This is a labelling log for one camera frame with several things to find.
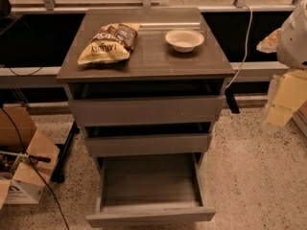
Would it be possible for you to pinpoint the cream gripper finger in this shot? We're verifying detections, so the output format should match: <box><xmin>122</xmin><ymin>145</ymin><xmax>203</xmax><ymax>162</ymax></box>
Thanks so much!
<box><xmin>261</xmin><ymin>70</ymin><xmax>307</xmax><ymax>132</ymax></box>

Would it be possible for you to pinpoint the brown and yellow chip bag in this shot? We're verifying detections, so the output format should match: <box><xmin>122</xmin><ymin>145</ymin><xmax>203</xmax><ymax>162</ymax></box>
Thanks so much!
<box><xmin>78</xmin><ymin>23</ymin><xmax>141</xmax><ymax>65</ymax></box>

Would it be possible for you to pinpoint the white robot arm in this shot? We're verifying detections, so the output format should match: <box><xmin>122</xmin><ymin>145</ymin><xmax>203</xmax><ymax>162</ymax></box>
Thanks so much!
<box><xmin>256</xmin><ymin>0</ymin><xmax>307</xmax><ymax>132</ymax></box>

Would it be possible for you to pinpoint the grey top drawer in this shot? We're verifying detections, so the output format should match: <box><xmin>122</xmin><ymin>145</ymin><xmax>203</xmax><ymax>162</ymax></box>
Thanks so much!
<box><xmin>69</xmin><ymin>97</ymin><xmax>223</xmax><ymax>127</ymax></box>

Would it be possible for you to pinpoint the grey middle drawer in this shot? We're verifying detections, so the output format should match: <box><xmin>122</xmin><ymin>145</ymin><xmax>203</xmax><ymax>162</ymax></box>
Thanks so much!
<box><xmin>84</xmin><ymin>134</ymin><xmax>212</xmax><ymax>157</ymax></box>

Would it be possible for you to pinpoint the grey drawer cabinet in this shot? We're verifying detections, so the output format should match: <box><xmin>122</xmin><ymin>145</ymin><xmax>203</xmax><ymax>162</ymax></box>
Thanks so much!
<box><xmin>56</xmin><ymin>7</ymin><xmax>236</xmax><ymax>174</ymax></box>

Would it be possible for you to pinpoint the grey open bottom drawer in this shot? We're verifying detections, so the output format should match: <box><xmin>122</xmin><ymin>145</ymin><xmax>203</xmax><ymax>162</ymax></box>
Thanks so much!
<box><xmin>85</xmin><ymin>152</ymin><xmax>217</xmax><ymax>229</ymax></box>

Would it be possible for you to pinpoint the white paper bowl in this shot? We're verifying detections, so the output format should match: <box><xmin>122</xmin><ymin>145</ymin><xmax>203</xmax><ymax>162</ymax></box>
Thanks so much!
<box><xmin>165</xmin><ymin>29</ymin><xmax>204</xmax><ymax>53</ymax></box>

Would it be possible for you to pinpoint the black metal stand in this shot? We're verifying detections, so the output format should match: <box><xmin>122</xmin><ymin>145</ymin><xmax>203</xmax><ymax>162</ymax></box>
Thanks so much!
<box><xmin>51</xmin><ymin>122</ymin><xmax>80</xmax><ymax>183</ymax></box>

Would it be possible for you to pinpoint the open cardboard box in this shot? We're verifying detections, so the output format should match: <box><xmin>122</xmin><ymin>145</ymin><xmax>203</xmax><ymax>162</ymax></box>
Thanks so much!
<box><xmin>0</xmin><ymin>107</ymin><xmax>59</xmax><ymax>209</ymax></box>

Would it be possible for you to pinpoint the white cable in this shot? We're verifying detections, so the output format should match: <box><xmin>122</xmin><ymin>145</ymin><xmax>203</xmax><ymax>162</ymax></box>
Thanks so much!
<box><xmin>225</xmin><ymin>4</ymin><xmax>253</xmax><ymax>90</ymax></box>

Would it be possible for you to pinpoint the black handled tool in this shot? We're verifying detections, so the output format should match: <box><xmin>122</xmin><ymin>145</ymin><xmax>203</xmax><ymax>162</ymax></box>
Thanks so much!
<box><xmin>0</xmin><ymin>150</ymin><xmax>51</xmax><ymax>163</ymax></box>

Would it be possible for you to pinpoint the black cable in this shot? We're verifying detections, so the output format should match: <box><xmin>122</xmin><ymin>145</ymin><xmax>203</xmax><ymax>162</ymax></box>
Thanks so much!
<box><xmin>0</xmin><ymin>107</ymin><xmax>71</xmax><ymax>230</ymax></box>

